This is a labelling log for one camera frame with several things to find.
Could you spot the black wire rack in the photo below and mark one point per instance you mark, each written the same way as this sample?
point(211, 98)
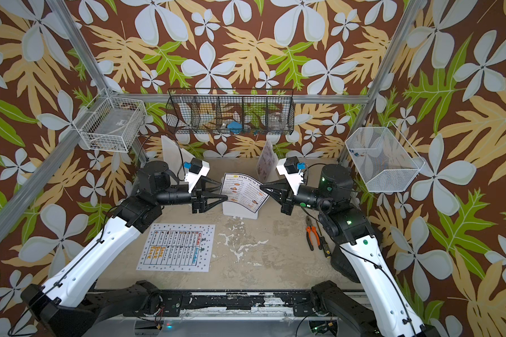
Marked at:
point(260, 111)

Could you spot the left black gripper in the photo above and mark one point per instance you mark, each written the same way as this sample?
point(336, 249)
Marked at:
point(198, 199)

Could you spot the white mesh basket right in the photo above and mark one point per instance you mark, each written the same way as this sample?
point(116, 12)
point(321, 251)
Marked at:
point(384, 158)

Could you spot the orange handled pliers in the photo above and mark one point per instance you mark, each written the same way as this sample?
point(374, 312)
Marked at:
point(312, 236)

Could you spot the dotted border table menu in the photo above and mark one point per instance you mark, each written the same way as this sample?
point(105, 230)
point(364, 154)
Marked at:
point(177, 248)

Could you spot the white wire basket left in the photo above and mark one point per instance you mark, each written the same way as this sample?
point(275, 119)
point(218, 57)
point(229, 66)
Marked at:
point(111, 122)

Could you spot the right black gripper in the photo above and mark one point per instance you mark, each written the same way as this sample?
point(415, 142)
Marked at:
point(286, 194)

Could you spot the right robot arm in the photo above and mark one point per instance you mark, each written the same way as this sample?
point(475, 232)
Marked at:
point(390, 314)

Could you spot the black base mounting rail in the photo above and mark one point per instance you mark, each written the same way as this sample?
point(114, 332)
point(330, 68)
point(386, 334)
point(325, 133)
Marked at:
point(175, 303)

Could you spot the pink restaurant special menu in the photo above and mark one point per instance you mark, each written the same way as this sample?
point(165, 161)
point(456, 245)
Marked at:
point(266, 162)

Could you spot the blue bordered menu sheet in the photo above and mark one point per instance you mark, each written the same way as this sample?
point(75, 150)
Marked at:
point(244, 191)

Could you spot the blue object in rack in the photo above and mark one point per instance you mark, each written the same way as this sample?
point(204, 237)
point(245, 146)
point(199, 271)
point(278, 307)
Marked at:
point(235, 127)

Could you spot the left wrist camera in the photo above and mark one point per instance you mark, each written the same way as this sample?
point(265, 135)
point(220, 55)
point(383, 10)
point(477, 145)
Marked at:
point(194, 171)

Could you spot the black tool case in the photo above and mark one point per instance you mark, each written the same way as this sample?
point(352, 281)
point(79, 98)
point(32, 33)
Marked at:
point(341, 264)

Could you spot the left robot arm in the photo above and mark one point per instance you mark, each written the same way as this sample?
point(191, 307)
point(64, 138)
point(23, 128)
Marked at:
point(63, 304)

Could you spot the black screwdriver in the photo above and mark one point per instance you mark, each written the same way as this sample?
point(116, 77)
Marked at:
point(324, 247)

